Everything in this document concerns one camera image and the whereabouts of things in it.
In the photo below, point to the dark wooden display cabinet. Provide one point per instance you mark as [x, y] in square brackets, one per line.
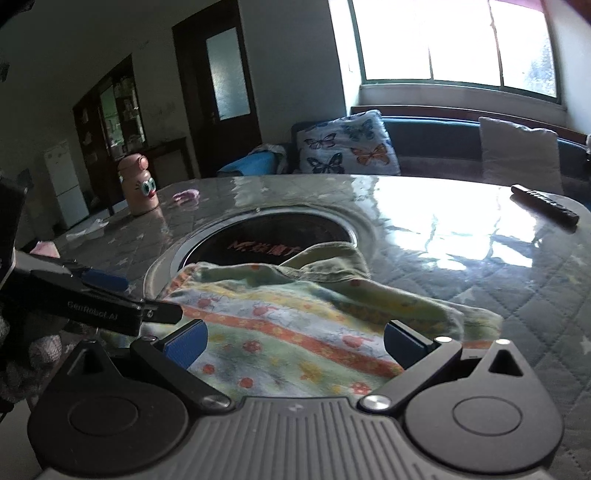
[109, 127]

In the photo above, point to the pink cartoon thermos bottle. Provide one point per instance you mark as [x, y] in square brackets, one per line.
[138, 186]

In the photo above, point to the floral patterned child garment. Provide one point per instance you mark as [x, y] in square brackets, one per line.
[311, 326]

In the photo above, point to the white refrigerator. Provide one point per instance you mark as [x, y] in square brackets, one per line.
[65, 184]

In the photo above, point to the butterfly print pillow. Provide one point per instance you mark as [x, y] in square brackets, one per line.
[358, 144]

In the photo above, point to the pink tissue pack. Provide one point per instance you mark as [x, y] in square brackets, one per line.
[46, 248]

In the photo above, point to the blue bag on sofa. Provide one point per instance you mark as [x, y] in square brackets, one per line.
[265, 159]

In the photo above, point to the black induction cooktop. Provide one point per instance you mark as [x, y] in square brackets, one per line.
[271, 235]

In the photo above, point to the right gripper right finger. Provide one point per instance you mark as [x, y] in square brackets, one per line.
[425, 362]

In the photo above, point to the white crumpled tissue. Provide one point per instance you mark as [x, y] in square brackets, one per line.
[93, 231]

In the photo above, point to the grey cushion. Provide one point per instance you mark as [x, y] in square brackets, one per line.
[516, 154]

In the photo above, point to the grey quilted star tablecloth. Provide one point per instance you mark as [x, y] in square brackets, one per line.
[464, 242]

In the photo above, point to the dark door with glass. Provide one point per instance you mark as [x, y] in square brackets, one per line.
[217, 90]

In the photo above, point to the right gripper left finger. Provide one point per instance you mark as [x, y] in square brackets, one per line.
[166, 362]

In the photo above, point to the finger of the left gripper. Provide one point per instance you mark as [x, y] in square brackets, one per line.
[160, 312]
[102, 280]

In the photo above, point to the dark blue sofa bench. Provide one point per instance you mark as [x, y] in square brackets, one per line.
[443, 142]

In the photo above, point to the black remote control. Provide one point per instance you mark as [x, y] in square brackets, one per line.
[545, 206]

